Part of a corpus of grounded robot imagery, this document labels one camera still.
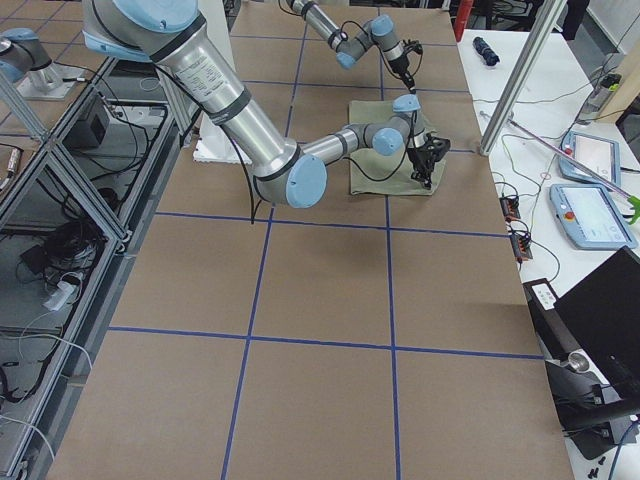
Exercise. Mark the folded dark blue umbrella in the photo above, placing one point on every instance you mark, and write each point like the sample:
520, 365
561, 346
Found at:
484, 50

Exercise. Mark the far blue teach pendant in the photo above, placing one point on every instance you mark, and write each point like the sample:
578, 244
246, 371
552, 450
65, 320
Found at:
598, 154

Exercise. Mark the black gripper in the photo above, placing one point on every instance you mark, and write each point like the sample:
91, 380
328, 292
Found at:
419, 155
404, 66

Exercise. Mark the metal reacher grabber stick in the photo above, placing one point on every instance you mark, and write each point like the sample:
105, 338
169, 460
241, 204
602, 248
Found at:
631, 199

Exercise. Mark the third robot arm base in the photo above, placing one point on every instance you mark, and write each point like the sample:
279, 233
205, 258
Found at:
26, 63

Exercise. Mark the aluminium frame post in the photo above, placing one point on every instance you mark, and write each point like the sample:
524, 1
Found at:
536, 39

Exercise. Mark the blue teach pendant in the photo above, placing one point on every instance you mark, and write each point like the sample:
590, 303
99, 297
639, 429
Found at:
598, 154
589, 217

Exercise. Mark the white central pedestal column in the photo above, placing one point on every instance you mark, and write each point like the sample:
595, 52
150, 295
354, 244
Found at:
213, 146

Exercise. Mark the olive green long-sleeve shirt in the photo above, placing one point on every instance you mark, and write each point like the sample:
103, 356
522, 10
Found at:
378, 166

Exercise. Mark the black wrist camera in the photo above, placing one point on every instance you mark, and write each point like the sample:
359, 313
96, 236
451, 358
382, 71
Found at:
437, 146
412, 46

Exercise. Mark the near blue teach pendant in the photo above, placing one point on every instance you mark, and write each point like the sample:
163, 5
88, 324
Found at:
589, 217

